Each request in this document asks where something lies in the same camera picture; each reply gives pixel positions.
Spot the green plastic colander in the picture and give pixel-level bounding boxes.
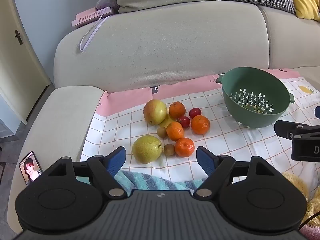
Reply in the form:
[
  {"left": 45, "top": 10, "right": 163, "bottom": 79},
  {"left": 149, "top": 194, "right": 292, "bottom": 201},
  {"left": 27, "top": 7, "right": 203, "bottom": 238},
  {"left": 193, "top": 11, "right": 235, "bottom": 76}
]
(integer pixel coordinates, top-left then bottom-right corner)
[{"left": 215, "top": 67, "right": 295, "bottom": 128}]

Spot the orange tangerine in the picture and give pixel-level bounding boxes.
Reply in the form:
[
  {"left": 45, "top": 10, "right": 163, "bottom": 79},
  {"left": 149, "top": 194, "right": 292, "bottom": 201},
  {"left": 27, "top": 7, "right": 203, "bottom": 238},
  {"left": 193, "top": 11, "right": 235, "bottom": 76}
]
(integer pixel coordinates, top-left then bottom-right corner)
[
  {"left": 174, "top": 137, "right": 195, "bottom": 158},
  {"left": 191, "top": 115, "right": 210, "bottom": 135},
  {"left": 166, "top": 121, "right": 185, "bottom": 142},
  {"left": 169, "top": 102, "right": 186, "bottom": 118}
]

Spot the yellow green pear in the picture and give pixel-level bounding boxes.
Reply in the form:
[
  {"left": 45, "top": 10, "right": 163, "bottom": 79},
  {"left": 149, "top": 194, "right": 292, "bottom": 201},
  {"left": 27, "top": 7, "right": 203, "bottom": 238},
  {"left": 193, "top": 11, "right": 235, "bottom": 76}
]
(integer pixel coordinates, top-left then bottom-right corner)
[{"left": 132, "top": 135, "right": 163, "bottom": 164}]

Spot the pink fluffy cloth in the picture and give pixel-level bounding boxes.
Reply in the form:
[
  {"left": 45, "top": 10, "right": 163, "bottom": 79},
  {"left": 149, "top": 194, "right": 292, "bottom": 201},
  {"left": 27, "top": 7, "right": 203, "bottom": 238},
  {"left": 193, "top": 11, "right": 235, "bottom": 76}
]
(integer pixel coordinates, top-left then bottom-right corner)
[{"left": 299, "top": 224, "right": 320, "bottom": 240}]

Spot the pink checked printed cloth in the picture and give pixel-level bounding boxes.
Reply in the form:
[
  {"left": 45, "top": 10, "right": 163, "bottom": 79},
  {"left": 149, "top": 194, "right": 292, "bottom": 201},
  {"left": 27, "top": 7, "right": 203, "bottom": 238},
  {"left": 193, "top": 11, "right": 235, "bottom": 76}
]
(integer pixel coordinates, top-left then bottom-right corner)
[{"left": 80, "top": 69, "right": 320, "bottom": 180}]

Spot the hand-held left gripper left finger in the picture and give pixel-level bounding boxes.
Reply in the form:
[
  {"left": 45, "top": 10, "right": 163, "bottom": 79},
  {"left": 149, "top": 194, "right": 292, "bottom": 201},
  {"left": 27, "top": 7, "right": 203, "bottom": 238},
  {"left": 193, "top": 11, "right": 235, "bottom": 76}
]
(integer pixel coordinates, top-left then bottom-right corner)
[{"left": 42, "top": 147, "right": 127, "bottom": 197}]

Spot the yellow plush toy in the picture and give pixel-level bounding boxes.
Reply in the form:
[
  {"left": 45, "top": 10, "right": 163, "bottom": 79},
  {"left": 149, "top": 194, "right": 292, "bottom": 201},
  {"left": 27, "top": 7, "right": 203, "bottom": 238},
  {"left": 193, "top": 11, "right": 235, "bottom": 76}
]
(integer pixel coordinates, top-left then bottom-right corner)
[{"left": 281, "top": 171, "right": 320, "bottom": 228}]

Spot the cream cabinet door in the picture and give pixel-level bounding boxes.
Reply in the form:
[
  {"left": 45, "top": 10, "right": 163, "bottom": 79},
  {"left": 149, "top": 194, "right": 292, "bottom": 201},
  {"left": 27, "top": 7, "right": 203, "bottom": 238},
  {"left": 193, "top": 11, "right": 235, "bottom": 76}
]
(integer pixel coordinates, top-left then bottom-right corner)
[{"left": 0, "top": 0, "right": 52, "bottom": 125}]

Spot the beige sofa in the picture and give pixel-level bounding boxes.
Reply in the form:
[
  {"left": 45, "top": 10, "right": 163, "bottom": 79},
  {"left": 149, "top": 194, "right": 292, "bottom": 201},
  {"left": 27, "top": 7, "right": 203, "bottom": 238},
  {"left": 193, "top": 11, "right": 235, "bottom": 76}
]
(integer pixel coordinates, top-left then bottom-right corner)
[{"left": 7, "top": 0, "right": 320, "bottom": 234}]

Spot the pink box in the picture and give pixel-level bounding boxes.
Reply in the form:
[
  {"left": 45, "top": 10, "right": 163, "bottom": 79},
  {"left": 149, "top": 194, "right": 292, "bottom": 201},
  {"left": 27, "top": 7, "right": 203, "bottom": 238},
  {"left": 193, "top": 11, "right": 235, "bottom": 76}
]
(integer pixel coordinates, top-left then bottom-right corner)
[{"left": 71, "top": 7, "right": 112, "bottom": 28}]

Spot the black cable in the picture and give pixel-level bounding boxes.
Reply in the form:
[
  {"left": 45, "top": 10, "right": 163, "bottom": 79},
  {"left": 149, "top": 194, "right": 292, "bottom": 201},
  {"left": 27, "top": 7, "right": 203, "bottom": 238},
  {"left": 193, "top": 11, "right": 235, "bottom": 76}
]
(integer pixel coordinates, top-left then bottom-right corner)
[{"left": 297, "top": 211, "right": 320, "bottom": 230}]

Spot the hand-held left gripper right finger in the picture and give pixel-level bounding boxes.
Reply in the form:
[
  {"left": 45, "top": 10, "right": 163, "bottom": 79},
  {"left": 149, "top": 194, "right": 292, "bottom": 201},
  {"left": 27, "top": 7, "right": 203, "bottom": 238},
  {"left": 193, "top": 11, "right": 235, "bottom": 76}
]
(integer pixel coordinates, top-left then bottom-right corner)
[{"left": 194, "top": 146, "right": 285, "bottom": 197}]

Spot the reddish yellow pear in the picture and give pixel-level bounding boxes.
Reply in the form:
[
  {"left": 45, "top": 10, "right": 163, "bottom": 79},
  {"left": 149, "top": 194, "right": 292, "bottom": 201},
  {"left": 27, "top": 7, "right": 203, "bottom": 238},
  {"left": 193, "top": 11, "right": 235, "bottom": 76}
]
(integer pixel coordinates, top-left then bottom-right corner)
[{"left": 143, "top": 99, "right": 168, "bottom": 125}]

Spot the purple plush toy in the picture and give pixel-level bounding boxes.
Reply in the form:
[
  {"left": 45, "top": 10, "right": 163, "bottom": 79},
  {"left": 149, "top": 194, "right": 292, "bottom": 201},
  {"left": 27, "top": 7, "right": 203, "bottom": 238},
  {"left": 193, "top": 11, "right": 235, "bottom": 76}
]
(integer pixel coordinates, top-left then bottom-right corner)
[{"left": 96, "top": 0, "right": 119, "bottom": 14}]

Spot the teal striped towel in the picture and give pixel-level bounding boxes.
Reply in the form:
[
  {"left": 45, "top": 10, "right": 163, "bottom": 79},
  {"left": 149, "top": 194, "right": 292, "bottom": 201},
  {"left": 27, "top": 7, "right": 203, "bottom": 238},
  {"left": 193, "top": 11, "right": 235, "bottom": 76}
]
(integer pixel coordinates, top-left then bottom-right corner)
[{"left": 114, "top": 170, "right": 208, "bottom": 197}]

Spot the smartphone with lit screen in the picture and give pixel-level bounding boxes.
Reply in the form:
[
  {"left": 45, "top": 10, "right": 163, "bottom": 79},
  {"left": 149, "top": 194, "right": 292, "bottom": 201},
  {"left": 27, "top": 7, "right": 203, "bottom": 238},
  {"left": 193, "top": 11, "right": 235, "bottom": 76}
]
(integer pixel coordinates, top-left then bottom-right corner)
[{"left": 19, "top": 151, "right": 43, "bottom": 186}]

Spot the lilac ribbon strap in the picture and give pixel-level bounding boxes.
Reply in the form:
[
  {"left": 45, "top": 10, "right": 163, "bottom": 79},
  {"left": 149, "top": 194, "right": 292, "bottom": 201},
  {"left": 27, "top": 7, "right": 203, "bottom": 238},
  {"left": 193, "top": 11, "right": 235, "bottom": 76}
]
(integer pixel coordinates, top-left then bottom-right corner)
[{"left": 79, "top": 11, "right": 110, "bottom": 51}]

